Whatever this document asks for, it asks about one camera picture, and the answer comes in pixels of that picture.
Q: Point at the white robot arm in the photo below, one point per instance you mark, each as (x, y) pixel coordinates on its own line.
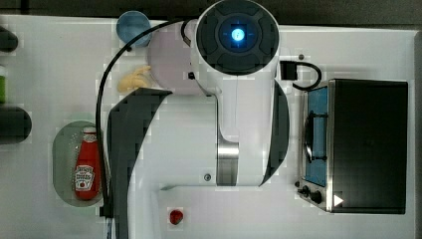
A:
(235, 133)

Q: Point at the green bottle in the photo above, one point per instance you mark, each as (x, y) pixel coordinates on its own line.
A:
(2, 85)

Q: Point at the black cylinder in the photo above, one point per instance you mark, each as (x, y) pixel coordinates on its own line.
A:
(15, 125)
(8, 41)

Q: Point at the black toaster oven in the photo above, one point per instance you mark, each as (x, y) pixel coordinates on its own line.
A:
(354, 147)

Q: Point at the lilac round plate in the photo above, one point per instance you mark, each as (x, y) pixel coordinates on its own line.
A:
(170, 62)

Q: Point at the upper black cylinder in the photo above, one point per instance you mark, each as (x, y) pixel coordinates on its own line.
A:
(8, 41)

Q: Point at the green oval strainer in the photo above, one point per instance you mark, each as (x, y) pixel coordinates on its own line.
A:
(65, 149)

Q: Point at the blue cup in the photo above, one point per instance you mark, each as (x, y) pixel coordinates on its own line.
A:
(130, 24)

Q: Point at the dark red strawberry toy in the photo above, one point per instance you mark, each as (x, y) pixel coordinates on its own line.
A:
(175, 217)

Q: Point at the red ketchup bottle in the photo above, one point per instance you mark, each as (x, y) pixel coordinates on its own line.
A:
(87, 175)

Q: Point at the lower black cylinder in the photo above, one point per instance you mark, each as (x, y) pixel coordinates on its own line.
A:
(15, 125)

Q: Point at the yellow banana bunch toy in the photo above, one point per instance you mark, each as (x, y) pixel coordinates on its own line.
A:
(135, 80)

